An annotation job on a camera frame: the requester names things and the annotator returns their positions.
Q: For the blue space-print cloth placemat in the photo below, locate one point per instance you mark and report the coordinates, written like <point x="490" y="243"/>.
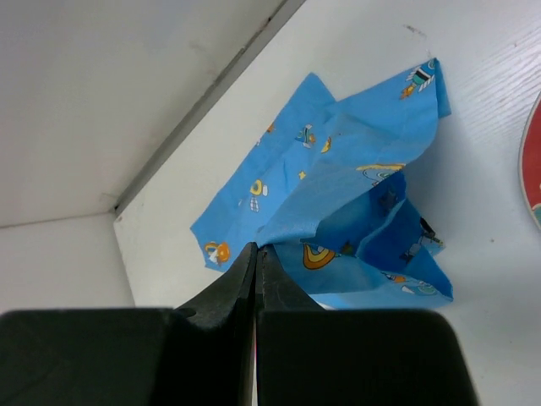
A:
<point x="325" y="187"/>

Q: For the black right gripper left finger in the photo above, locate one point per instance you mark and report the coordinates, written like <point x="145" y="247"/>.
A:
<point x="195" y="354"/>

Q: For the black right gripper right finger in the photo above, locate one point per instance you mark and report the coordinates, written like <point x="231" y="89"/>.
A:
<point x="306" y="355"/>

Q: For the red and teal plate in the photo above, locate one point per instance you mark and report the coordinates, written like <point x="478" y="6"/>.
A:
<point x="529" y="163"/>

